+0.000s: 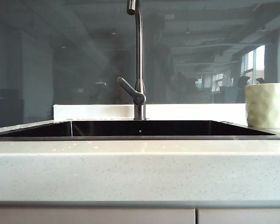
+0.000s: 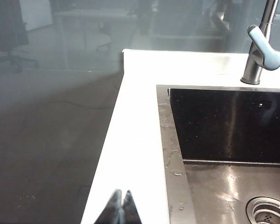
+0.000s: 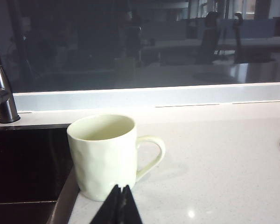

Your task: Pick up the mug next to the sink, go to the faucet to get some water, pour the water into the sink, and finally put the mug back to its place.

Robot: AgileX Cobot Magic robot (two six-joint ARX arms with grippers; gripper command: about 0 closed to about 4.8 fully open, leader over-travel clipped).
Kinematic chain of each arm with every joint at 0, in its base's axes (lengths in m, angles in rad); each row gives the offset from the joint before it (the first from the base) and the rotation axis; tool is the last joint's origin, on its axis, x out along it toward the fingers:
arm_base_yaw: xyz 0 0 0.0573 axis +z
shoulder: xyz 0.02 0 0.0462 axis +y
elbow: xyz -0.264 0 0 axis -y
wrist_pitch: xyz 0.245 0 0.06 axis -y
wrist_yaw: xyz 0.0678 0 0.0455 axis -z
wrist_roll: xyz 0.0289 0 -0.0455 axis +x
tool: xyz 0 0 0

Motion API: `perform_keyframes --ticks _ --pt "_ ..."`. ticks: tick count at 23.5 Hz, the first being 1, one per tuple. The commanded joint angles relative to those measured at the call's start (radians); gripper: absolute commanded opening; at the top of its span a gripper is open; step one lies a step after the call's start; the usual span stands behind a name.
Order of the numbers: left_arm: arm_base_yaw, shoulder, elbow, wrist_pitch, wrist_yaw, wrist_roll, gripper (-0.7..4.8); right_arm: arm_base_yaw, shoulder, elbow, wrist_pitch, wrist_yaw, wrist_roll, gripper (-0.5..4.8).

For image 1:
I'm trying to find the brushed steel faucet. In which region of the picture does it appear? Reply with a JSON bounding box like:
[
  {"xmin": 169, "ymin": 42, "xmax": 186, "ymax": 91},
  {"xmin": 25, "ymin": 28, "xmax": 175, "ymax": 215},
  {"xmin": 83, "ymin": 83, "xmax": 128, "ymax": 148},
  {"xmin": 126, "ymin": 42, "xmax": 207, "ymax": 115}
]
[{"xmin": 126, "ymin": 0, "xmax": 147, "ymax": 120}]

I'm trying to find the grey cabinet door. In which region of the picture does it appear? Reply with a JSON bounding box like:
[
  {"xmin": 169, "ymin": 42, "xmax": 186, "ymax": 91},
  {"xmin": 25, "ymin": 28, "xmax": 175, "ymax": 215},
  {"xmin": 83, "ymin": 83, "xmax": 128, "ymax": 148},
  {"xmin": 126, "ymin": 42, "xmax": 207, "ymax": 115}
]
[
  {"xmin": 197, "ymin": 208, "xmax": 280, "ymax": 224},
  {"xmin": 0, "ymin": 208, "xmax": 196, "ymax": 224}
]

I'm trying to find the white raised counter ledge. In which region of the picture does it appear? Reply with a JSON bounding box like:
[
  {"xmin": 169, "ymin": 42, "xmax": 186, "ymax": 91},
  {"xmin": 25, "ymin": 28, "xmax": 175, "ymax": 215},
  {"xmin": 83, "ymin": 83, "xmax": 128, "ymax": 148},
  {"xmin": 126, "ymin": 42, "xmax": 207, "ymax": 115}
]
[{"xmin": 52, "ymin": 103, "xmax": 248, "ymax": 122}]

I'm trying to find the steel faucet lever handle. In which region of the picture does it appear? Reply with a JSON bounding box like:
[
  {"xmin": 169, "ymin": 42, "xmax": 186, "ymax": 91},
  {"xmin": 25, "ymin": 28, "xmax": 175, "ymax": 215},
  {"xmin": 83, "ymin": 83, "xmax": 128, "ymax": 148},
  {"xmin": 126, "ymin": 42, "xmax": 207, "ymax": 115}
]
[{"xmin": 117, "ymin": 77, "xmax": 147, "ymax": 105}]

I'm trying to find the black sink basin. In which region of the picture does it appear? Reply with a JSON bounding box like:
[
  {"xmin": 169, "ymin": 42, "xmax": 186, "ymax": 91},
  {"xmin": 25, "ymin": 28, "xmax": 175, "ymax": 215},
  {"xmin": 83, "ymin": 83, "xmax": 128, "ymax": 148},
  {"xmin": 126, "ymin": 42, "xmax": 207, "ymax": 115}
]
[{"xmin": 0, "ymin": 119, "xmax": 280, "ymax": 141}]

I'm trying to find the cream ceramic mug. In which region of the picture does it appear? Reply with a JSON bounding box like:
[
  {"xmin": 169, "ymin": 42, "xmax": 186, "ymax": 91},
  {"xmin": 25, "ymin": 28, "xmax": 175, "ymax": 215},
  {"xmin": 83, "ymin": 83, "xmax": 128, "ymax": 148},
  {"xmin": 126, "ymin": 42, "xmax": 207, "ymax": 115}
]
[{"xmin": 244, "ymin": 83, "xmax": 280, "ymax": 129}]

